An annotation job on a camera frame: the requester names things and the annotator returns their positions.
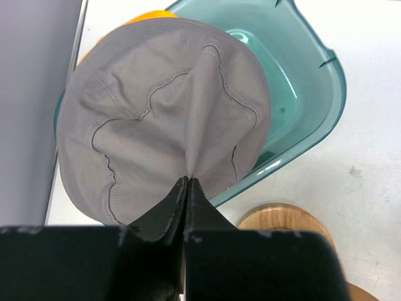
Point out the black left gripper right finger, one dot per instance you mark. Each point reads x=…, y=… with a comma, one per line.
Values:
x=225, y=263

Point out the wooden mushroom hat stand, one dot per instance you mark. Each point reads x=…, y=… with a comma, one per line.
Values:
x=282, y=217

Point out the yellow bucket hat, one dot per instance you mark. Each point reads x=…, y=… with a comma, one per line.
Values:
x=150, y=17

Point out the teal plastic basin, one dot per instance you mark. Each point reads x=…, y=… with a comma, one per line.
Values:
x=306, y=82

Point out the grey bucket hat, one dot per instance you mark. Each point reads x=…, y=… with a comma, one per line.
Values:
x=155, y=101

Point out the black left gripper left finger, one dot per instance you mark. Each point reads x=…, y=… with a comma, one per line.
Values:
x=139, y=261

